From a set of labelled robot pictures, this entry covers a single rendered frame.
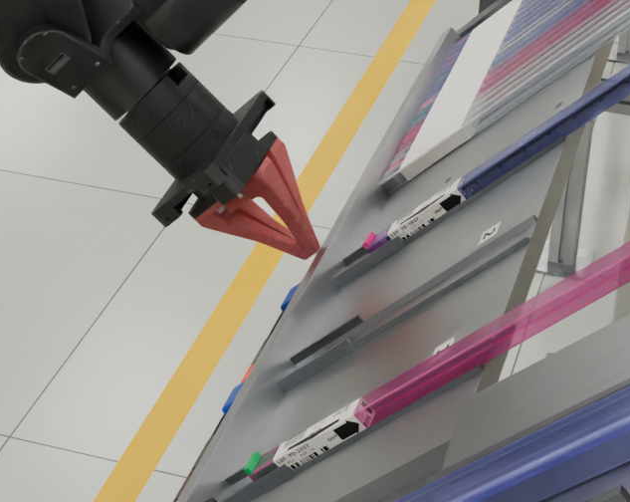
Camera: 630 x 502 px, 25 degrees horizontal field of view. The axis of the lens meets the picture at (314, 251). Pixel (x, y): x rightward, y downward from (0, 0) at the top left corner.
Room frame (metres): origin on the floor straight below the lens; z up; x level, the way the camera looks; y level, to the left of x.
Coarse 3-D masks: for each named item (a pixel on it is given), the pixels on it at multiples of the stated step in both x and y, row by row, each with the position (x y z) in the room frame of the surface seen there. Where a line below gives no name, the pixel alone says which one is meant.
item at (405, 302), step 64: (512, 128) 0.82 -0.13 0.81; (512, 192) 0.71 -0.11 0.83; (384, 256) 0.76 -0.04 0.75; (448, 256) 0.68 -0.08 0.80; (512, 256) 0.62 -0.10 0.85; (384, 320) 0.66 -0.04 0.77; (448, 320) 0.60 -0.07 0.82; (320, 384) 0.63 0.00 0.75; (448, 384) 0.52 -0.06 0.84; (384, 448) 0.51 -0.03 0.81
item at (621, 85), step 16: (608, 80) 0.73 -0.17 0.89; (624, 80) 0.72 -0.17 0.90; (592, 96) 0.73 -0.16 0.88; (608, 96) 0.72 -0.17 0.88; (624, 96) 0.72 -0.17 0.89; (560, 112) 0.74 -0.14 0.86; (576, 112) 0.73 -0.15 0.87; (592, 112) 0.73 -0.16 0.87; (544, 128) 0.74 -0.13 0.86; (560, 128) 0.73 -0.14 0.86; (576, 128) 0.73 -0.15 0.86; (512, 144) 0.75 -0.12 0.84; (528, 144) 0.74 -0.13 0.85; (544, 144) 0.73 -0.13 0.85; (496, 160) 0.74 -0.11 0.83; (512, 160) 0.74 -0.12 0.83; (464, 176) 0.76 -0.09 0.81; (480, 176) 0.75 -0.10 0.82; (496, 176) 0.74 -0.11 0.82; (464, 192) 0.75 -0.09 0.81; (384, 240) 0.76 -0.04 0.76
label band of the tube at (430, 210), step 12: (456, 180) 0.76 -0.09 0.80; (444, 192) 0.76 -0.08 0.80; (456, 192) 0.75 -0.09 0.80; (432, 204) 0.75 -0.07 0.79; (444, 204) 0.75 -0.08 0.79; (456, 204) 0.75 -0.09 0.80; (408, 216) 0.76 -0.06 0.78; (420, 216) 0.76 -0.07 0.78; (432, 216) 0.75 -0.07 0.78; (396, 228) 0.76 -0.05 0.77; (408, 228) 0.76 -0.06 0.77; (420, 228) 0.76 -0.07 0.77
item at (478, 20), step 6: (498, 0) 1.13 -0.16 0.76; (504, 0) 1.11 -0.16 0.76; (510, 0) 1.11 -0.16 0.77; (492, 6) 1.13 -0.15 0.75; (498, 6) 1.11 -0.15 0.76; (504, 6) 1.11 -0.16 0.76; (486, 12) 1.12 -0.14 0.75; (492, 12) 1.12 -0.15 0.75; (474, 18) 1.14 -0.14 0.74; (480, 18) 1.12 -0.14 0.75; (486, 18) 1.12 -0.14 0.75; (468, 24) 1.13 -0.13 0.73; (474, 24) 1.12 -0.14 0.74; (480, 24) 1.12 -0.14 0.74; (462, 30) 1.13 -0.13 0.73; (468, 30) 1.12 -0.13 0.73; (462, 36) 1.12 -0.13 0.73
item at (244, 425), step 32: (448, 32) 1.11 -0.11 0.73; (416, 96) 1.00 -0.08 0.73; (384, 160) 0.91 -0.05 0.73; (352, 192) 0.87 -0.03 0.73; (384, 192) 0.88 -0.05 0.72; (352, 224) 0.83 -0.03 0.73; (320, 256) 0.78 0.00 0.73; (320, 288) 0.75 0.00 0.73; (288, 320) 0.71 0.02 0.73; (320, 320) 0.73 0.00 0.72; (288, 352) 0.69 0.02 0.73; (256, 384) 0.65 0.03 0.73; (256, 416) 0.63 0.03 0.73; (224, 448) 0.60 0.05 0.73; (256, 448) 0.61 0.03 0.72; (192, 480) 0.57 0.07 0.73; (224, 480) 0.58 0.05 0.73
